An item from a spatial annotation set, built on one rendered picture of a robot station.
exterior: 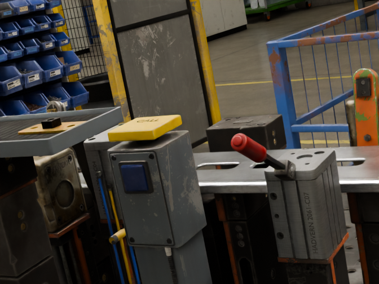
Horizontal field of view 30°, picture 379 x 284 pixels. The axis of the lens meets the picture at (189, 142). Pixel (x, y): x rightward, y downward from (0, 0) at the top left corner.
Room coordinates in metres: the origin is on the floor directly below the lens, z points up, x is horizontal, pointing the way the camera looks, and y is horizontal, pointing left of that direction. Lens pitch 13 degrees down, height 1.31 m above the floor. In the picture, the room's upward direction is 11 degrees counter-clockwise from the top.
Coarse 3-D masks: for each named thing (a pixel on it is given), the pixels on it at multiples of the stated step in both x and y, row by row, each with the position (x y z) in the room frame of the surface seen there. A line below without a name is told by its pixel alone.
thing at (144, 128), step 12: (132, 120) 0.78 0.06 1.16; (144, 120) 0.77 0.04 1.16; (156, 120) 0.75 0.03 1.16; (168, 120) 0.74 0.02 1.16; (180, 120) 0.76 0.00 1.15; (108, 132) 0.74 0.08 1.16; (120, 132) 0.73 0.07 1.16; (132, 132) 0.72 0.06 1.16; (144, 132) 0.72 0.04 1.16; (156, 132) 0.72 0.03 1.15
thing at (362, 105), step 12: (360, 72) 1.10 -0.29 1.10; (372, 72) 1.09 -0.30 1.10; (360, 84) 1.09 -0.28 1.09; (372, 84) 1.09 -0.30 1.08; (360, 96) 1.09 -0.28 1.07; (372, 96) 1.09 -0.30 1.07; (360, 108) 1.09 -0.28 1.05; (372, 108) 1.08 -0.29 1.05; (360, 120) 1.09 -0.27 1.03; (372, 120) 1.08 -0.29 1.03; (360, 132) 1.09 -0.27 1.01; (372, 132) 1.08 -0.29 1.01; (360, 144) 1.09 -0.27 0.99; (372, 144) 1.08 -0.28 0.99
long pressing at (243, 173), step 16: (208, 160) 1.14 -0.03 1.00; (224, 160) 1.12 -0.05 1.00; (240, 160) 1.10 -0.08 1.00; (352, 160) 0.99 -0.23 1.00; (368, 160) 0.97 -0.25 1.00; (80, 176) 1.20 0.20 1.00; (208, 176) 1.05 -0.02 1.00; (224, 176) 1.03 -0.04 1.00; (240, 176) 1.01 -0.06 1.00; (256, 176) 1.00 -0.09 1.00; (352, 176) 0.91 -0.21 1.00; (368, 176) 0.90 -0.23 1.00; (208, 192) 1.00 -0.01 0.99; (224, 192) 0.99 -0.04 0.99; (240, 192) 0.97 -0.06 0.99; (256, 192) 0.96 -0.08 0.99; (352, 192) 0.88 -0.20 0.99; (368, 192) 0.87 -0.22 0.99
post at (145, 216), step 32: (128, 160) 0.73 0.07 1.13; (160, 160) 0.71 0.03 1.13; (192, 160) 0.76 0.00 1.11; (128, 192) 0.73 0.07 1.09; (160, 192) 0.71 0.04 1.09; (192, 192) 0.74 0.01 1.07; (128, 224) 0.74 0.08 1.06; (160, 224) 0.71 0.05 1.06; (192, 224) 0.73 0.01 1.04; (160, 256) 0.72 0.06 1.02; (192, 256) 0.73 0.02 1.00
